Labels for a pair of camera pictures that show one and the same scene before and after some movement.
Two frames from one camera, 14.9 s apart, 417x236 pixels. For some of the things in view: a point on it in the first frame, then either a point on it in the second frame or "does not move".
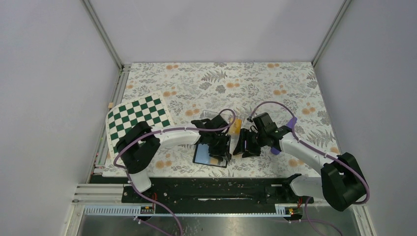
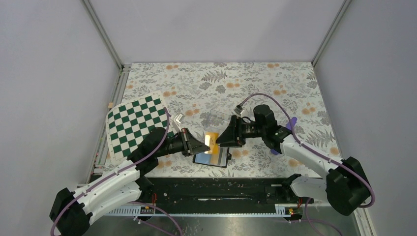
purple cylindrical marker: [290, 125] does not move
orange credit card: [213, 161] does not move
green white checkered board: [150, 108] does not move
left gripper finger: [224, 147] to [191, 144]
